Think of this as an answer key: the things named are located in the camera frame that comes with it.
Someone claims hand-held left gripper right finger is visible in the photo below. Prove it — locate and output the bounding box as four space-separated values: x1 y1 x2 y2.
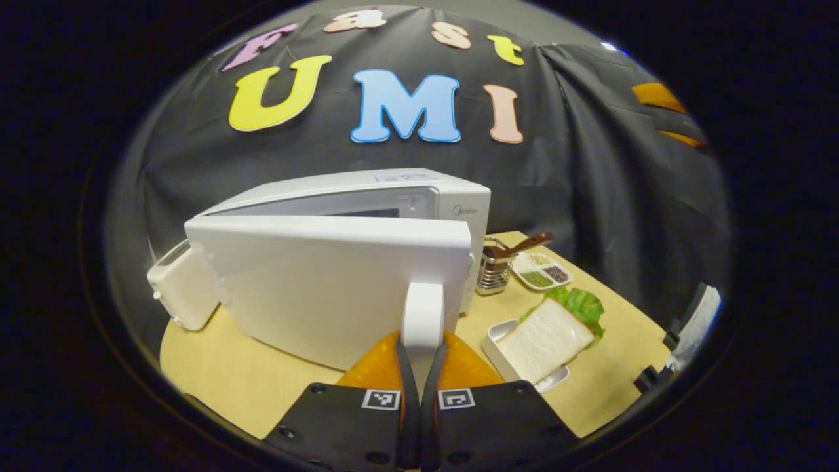
419 331 581 472

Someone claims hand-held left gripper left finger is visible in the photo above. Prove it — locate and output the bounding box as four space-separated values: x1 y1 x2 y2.
261 331 420 472

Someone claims sandwich with lettuce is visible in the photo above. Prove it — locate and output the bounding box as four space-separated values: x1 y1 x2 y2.
495 286 606 385

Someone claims white microwave oven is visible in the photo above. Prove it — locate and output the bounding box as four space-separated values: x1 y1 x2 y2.
184 168 492 372

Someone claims black backdrop cloth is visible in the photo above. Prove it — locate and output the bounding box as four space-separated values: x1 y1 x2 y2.
105 5 732 358

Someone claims white rectangular tray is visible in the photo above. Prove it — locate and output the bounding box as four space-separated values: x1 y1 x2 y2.
482 318 570 394

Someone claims metal mesh utensil holder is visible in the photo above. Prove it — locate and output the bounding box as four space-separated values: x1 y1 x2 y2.
475 237 514 296

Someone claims white divided dish with grains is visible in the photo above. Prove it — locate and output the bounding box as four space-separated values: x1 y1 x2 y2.
511 252 574 292

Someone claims brown spoon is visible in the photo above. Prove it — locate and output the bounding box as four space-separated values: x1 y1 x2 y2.
483 231 555 260

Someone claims white toaster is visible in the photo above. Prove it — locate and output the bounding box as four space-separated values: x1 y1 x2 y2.
146 239 222 332

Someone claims black bracket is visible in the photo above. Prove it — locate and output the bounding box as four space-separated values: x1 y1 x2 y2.
633 282 709 394

